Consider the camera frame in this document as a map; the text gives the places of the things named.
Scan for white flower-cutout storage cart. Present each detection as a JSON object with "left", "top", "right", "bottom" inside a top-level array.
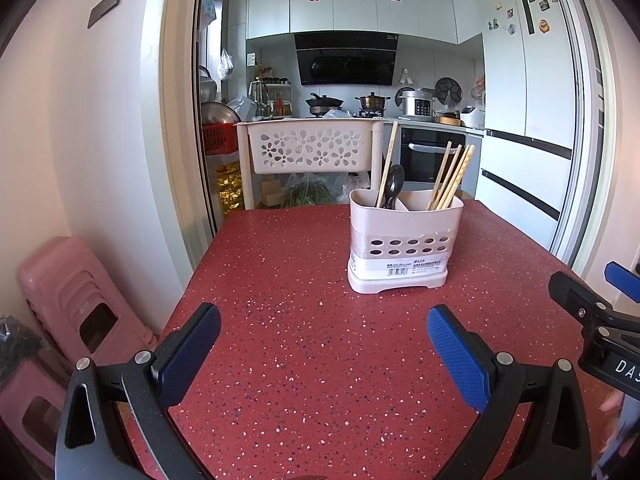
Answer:
[{"left": 236, "top": 117, "right": 385, "bottom": 211}]

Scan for white upper kitchen cabinets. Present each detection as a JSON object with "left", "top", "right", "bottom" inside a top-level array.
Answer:
[{"left": 245, "top": 0, "right": 483, "bottom": 46}]

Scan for gold foil package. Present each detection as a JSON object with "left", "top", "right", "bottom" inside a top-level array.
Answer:
[{"left": 215, "top": 162, "right": 246, "bottom": 219}]

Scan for black wok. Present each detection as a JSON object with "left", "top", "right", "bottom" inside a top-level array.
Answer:
[{"left": 306, "top": 92, "right": 345, "bottom": 110}]

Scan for metal pot lid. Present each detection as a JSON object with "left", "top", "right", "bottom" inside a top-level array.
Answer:
[{"left": 200, "top": 101, "right": 239, "bottom": 126}]

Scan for red plastic crate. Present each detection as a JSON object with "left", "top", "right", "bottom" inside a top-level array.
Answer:
[{"left": 202, "top": 124, "right": 240, "bottom": 156}]

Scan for grey kitchen counter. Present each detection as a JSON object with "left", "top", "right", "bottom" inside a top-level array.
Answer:
[{"left": 382, "top": 117, "right": 484, "bottom": 197}]

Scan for white plastic utensil holder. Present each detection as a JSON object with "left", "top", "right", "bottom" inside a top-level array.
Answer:
[{"left": 347, "top": 188, "right": 464, "bottom": 294}]

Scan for grey wall panel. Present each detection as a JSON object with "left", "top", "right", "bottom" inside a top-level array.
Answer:
[{"left": 88, "top": 0, "right": 124, "bottom": 29}]

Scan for bagged green vegetables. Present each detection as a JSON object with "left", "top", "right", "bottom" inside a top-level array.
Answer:
[{"left": 282, "top": 172, "right": 351, "bottom": 207}]

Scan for white countertop appliance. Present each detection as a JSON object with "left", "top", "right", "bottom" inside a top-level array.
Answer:
[{"left": 460, "top": 105, "right": 486, "bottom": 129}]

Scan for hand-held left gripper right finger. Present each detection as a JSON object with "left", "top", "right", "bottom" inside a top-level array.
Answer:
[{"left": 426, "top": 304, "right": 595, "bottom": 480}]

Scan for small cardboard box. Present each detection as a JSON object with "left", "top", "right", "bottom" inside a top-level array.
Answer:
[{"left": 260, "top": 177, "right": 284, "bottom": 209}]

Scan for white refrigerator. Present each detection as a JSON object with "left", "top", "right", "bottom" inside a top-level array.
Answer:
[{"left": 472, "top": 0, "right": 576, "bottom": 237}]

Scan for black range hood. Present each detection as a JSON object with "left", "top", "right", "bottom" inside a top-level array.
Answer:
[{"left": 293, "top": 31, "right": 399, "bottom": 86}]

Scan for black round divided pan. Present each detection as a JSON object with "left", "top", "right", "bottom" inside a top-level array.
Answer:
[{"left": 434, "top": 76, "right": 462, "bottom": 106}]

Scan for white spice rack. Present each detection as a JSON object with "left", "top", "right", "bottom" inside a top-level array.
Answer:
[{"left": 250, "top": 77, "right": 293, "bottom": 118}]

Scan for pink plastic stool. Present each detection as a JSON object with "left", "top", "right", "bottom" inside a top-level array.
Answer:
[{"left": 0, "top": 357, "right": 71, "bottom": 472}]

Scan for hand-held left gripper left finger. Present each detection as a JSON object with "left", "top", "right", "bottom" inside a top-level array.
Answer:
[{"left": 54, "top": 302, "right": 222, "bottom": 480}]

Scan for person's blue trousers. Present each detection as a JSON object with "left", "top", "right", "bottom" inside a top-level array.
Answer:
[{"left": 592, "top": 407, "right": 640, "bottom": 480}]

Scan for sliding door frame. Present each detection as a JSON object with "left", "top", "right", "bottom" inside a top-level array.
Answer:
[
  {"left": 160, "top": 0, "right": 224, "bottom": 241},
  {"left": 542, "top": 0, "right": 619, "bottom": 272}
]

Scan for group of fridge magnets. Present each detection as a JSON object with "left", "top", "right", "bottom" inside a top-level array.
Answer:
[{"left": 487, "top": 0, "right": 558, "bottom": 37}]

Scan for stacked pink plastic stools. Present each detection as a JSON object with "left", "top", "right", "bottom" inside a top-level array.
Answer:
[{"left": 17, "top": 236, "right": 162, "bottom": 362}]

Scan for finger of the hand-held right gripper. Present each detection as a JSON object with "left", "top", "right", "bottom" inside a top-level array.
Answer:
[
  {"left": 548, "top": 271, "right": 640, "bottom": 341},
  {"left": 604, "top": 261, "right": 640, "bottom": 303}
]

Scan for dotted wooden chopstick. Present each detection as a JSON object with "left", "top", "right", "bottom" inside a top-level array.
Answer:
[{"left": 442, "top": 144, "right": 476, "bottom": 210}]

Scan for silver electric pressure cooker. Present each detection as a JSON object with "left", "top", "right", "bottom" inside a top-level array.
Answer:
[{"left": 397, "top": 87, "right": 436, "bottom": 121}]

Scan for black built-in oven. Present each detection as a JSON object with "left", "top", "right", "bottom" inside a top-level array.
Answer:
[{"left": 399, "top": 127, "right": 464, "bottom": 187}]

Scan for black plastic bag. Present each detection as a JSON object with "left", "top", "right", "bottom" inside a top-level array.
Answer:
[{"left": 0, "top": 314, "right": 44, "bottom": 377}]

